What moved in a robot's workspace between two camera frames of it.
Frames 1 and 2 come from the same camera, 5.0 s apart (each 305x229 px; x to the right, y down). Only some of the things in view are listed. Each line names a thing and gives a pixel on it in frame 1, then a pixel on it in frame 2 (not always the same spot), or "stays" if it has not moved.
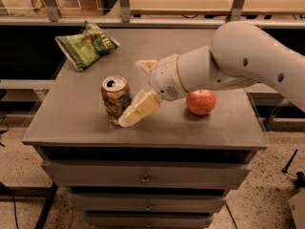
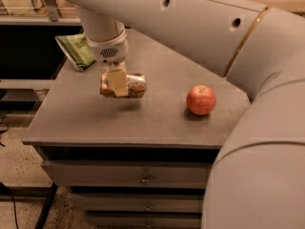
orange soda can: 115,95 -> 136,86
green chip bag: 88,47 stays
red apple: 201,101 stays
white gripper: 165,77 -> 109,51
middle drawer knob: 148,208 stays
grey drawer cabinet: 172,169 stays
